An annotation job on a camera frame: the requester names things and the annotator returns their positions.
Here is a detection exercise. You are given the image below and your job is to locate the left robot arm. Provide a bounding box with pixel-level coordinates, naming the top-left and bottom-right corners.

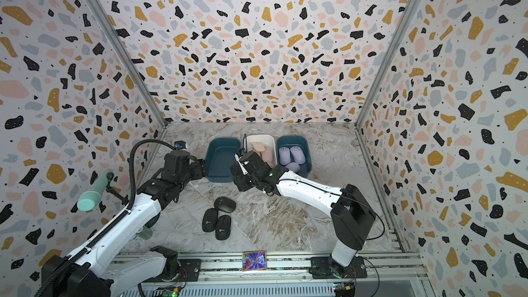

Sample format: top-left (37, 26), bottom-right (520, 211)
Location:
top-left (36, 150), bottom-right (206, 296)

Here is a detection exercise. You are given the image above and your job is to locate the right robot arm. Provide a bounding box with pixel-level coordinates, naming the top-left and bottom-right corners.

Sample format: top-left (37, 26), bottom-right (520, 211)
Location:
top-left (230, 149), bottom-right (378, 279)

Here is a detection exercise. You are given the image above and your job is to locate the black corrugated cable hose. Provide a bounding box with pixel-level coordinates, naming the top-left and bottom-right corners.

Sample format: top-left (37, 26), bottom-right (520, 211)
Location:
top-left (32, 139), bottom-right (182, 297)

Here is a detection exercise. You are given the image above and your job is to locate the right teal storage box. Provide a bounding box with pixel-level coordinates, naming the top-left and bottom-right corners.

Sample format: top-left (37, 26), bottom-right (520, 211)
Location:
top-left (276, 135), bottom-right (312, 177)

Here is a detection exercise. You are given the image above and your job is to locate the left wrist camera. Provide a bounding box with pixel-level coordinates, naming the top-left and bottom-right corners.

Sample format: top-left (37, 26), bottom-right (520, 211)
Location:
top-left (174, 140), bottom-right (187, 151)

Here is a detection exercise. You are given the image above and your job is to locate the pink mouse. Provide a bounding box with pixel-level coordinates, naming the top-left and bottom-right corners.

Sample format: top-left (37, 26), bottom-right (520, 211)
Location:
top-left (261, 148), bottom-right (274, 166)
top-left (252, 142), bottom-right (267, 153)

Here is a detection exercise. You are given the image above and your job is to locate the green tape roll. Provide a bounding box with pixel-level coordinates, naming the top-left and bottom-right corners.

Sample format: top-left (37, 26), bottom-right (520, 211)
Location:
top-left (136, 225), bottom-right (153, 240)

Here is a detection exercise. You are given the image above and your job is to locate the colourful small card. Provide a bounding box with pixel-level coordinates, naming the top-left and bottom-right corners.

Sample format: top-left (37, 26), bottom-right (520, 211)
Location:
top-left (242, 251), bottom-right (268, 272)

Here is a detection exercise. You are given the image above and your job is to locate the purple mouse front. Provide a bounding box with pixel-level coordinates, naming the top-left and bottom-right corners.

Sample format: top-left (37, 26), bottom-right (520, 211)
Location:
top-left (290, 146), bottom-right (306, 165)

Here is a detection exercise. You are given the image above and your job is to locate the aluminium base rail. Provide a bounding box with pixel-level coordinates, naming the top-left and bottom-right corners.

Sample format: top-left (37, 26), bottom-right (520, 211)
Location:
top-left (111, 252), bottom-right (435, 296)

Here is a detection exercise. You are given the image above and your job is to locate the left teal storage box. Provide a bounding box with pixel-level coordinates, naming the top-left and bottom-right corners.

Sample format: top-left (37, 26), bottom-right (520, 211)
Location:
top-left (206, 137), bottom-right (241, 183)

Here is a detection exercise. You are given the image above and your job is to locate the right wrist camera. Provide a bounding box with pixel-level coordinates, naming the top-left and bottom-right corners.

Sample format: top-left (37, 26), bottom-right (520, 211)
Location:
top-left (235, 152), bottom-right (248, 175)

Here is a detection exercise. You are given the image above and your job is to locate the teal storage box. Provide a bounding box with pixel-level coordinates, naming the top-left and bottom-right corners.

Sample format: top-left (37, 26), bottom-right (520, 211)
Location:
top-left (206, 137), bottom-right (241, 183)
top-left (276, 135), bottom-right (312, 177)

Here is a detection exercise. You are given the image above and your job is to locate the purple mouse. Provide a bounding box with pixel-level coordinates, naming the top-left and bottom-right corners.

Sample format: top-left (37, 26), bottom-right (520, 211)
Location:
top-left (278, 147), bottom-right (292, 166)
top-left (290, 146), bottom-right (306, 165)
top-left (285, 162), bottom-right (301, 173)

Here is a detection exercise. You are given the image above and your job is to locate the mint green bottle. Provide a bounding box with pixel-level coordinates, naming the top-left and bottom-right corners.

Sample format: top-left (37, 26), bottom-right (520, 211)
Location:
top-left (77, 170), bottom-right (114, 212)

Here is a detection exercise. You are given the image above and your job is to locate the white storage box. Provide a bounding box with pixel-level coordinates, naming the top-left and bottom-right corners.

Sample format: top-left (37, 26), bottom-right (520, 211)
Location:
top-left (246, 134), bottom-right (277, 167)

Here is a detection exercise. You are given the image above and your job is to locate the black mouse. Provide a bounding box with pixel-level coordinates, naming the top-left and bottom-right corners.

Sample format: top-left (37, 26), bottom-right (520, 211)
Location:
top-left (215, 215), bottom-right (232, 241)
top-left (202, 208), bottom-right (218, 232)
top-left (214, 197), bottom-right (237, 213)

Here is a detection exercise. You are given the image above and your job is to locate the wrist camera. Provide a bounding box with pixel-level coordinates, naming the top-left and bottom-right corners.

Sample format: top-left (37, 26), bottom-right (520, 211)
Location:
top-left (174, 140), bottom-right (187, 151)
top-left (235, 152), bottom-right (248, 175)

